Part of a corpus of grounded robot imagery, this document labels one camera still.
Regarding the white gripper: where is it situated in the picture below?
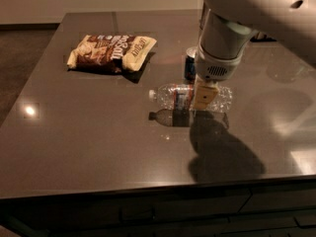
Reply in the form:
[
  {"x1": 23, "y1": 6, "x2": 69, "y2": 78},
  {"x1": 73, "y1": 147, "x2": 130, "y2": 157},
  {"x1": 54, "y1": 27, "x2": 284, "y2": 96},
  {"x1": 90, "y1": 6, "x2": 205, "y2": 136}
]
[{"x1": 193, "y1": 44, "x2": 241, "y2": 111}]

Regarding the clear plastic water bottle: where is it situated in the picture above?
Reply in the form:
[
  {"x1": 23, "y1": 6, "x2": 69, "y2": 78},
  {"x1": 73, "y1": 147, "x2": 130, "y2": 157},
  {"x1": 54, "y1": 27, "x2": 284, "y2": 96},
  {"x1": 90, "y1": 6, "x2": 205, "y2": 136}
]
[{"x1": 148, "y1": 84, "x2": 233, "y2": 113}]

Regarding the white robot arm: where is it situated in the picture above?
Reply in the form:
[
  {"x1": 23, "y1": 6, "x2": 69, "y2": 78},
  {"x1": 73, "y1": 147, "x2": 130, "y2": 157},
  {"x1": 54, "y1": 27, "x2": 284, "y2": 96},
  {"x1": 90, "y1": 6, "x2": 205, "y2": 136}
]
[{"x1": 193, "y1": 0, "x2": 316, "y2": 110}]

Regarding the blue silver redbull can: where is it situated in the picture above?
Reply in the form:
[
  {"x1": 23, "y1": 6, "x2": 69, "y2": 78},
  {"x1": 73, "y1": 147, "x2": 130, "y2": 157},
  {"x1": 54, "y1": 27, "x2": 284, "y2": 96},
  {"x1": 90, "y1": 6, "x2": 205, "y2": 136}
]
[{"x1": 184, "y1": 46, "x2": 197, "y2": 81}]

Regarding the brown white snack bag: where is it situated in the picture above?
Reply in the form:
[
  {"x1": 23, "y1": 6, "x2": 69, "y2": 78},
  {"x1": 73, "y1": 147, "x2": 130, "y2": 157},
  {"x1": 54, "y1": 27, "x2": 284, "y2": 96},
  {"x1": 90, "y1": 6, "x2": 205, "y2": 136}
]
[{"x1": 67, "y1": 35, "x2": 157, "y2": 74}]

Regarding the dark drawer handle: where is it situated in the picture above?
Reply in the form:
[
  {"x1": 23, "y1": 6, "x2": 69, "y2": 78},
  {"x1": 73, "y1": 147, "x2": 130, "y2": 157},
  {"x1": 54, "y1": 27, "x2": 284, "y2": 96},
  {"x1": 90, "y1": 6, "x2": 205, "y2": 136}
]
[{"x1": 119, "y1": 206, "x2": 155, "y2": 224}]

